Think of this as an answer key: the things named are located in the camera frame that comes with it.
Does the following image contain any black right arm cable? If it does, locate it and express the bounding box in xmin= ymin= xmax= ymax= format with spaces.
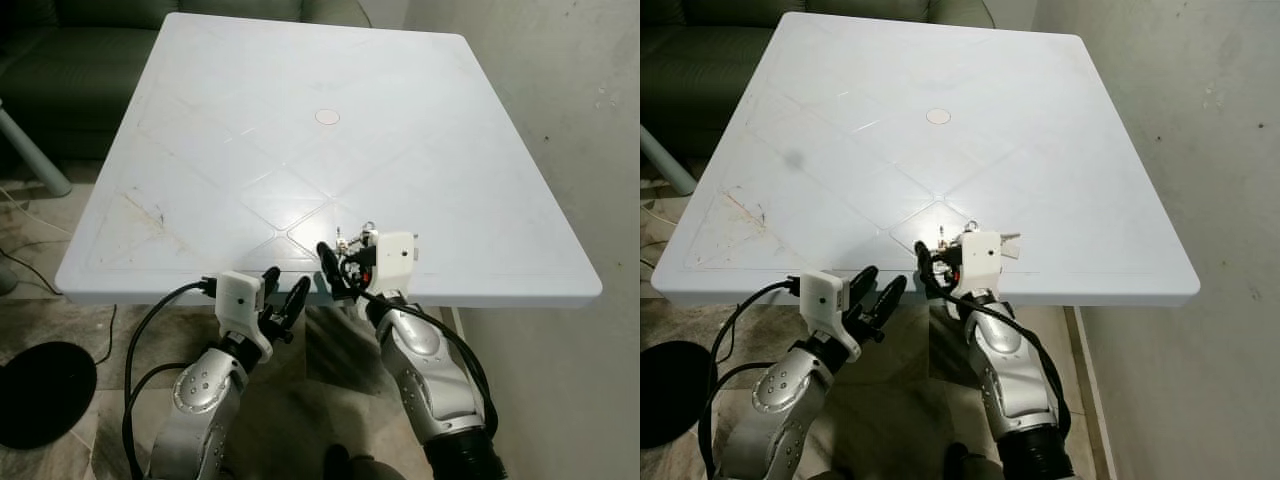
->
xmin=344 ymin=262 xmax=499 ymax=437
xmin=940 ymin=262 xmax=1073 ymax=437

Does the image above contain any dark robot foot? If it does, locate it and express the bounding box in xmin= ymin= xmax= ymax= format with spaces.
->
xmin=322 ymin=444 xmax=407 ymax=480
xmin=944 ymin=442 xmax=1007 ymax=480

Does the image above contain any black round floor base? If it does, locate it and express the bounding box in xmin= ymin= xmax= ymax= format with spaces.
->
xmin=640 ymin=340 xmax=714 ymax=450
xmin=0 ymin=341 xmax=99 ymax=450

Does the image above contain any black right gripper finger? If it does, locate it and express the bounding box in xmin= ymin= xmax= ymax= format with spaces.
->
xmin=913 ymin=242 xmax=947 ymax=300
xmin=315 ymin=241 xmax=352 ymax=302

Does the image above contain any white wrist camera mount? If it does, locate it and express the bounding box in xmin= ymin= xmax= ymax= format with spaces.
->
xmin=359 ymin=232 xmax=419 ymax=300
xmin=799 ymin=270 xmax=854 ymax=362
xmin=954 ymin=232 xmax=1005 ymax=297
xmin=214 ymin=271 xmax=274 ymax=362

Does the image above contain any dark green sofa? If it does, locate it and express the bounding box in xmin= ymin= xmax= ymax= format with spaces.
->
xmin=0 ymin=0 xmax=377 ymax=167

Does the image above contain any thin black floor cable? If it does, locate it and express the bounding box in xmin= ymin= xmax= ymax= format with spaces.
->
xmin=0 ymin=248 xmax=63 ymax=298

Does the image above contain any grey metal pole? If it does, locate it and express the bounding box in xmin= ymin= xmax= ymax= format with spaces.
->
xmin=0 ymin=100 xmax=74 ymax=198
xmin=640 ymin=125 xmax=699 ymax=197

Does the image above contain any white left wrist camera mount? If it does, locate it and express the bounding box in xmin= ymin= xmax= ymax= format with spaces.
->
xmin=799 ymin=270 xmax=854 ymax=362
xmin=214 ymin=271 xmax=274 ymax=362

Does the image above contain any white floor cable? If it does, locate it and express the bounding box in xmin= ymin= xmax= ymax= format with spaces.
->
xmin=640 ymin=198 xmax=683 ymax=229
xmin=0 ymin=184 xmax=77 ymax=238

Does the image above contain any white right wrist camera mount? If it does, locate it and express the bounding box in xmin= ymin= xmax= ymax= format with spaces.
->
xmin=954 ymin=232 xmax=1005 ymax=297
xmin=359 ymin=232 xmax=419 ymax=300

